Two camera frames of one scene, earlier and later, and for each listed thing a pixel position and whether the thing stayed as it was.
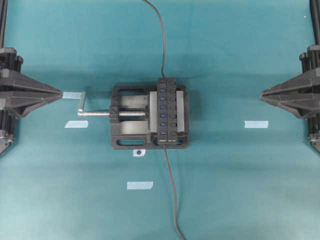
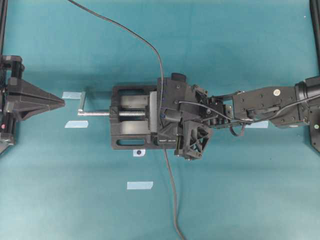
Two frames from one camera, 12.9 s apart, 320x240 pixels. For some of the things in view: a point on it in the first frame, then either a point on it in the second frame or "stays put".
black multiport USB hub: x=167 y=112 stays put
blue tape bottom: x=139 y=185 stays put
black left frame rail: x=3 y=12 stays put
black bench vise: x=133 y=117 stays put
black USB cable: x=162 y=35 -> x=144 y=41
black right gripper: x=304 y=86 -> x=196 y=120
